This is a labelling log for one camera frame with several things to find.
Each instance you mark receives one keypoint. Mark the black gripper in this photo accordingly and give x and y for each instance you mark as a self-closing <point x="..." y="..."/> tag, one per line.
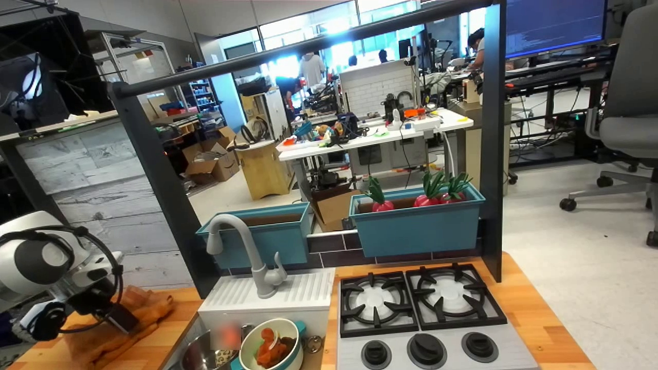
<point x="100" y="300"/>

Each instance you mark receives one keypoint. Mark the orange towel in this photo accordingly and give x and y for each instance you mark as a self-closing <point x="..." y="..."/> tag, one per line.
<point x="93" y="340"/>

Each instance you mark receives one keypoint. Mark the pink plush toy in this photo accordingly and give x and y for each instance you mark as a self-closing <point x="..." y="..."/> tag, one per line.
<point x="230" y="337"/>

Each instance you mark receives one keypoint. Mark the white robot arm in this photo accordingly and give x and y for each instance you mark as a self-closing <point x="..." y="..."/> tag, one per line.
<point x="78" y="275"/>

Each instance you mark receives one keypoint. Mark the steel pot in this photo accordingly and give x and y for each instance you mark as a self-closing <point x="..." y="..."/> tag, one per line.
<point x="206" y="352"/>

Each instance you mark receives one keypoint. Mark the white sink unit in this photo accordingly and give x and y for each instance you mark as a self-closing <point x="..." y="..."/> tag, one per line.
<point x="305" y="296"/>

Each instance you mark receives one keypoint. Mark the white teal-rimmed pot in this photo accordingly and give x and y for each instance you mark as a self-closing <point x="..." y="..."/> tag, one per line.
<point x="285" y="328"/>

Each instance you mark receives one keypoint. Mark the toy stove top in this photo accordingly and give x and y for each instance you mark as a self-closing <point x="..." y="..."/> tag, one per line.
<point x="426" y="319"/>

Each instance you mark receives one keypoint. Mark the grey wood backsplash panel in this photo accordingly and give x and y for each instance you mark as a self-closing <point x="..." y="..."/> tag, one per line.
<point x="97" y="181"/>

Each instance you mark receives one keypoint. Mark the grey toy faucet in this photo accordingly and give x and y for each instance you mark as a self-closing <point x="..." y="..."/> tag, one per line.
<point x="265" y="280"/>

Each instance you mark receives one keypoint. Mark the cardboard box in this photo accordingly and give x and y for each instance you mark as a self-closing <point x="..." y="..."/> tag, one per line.
<point x="211" y="161"/>

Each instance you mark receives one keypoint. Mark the teal planter box left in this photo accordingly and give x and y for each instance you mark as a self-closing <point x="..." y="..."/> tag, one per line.
<point x="277" y="230"/>

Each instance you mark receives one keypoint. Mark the teal planter box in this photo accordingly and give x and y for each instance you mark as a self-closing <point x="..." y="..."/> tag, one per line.
<point x="277" y="230"/>
<point x="415" y="230"/>

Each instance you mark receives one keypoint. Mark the wooden stool cabinet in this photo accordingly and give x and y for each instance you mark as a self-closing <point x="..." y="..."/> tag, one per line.
<point x="263" y="172"/>

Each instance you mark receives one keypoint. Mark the teal planter box right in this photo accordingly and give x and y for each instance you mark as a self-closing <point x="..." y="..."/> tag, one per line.
<point x="415" y="230"/>

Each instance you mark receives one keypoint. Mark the white work table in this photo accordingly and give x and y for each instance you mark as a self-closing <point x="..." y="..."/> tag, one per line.
<point x="436" y="123"/>

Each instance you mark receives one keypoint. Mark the blue monitor screen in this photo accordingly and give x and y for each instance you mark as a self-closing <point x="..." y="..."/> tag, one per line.
<point x="550" y="25"/>

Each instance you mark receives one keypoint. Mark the grey office chair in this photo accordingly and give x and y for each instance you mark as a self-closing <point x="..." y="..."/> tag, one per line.
<point x="630" y="117"/>

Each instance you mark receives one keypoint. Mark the black frame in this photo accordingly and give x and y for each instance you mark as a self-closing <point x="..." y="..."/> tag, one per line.
<point x="172" y="197"/>

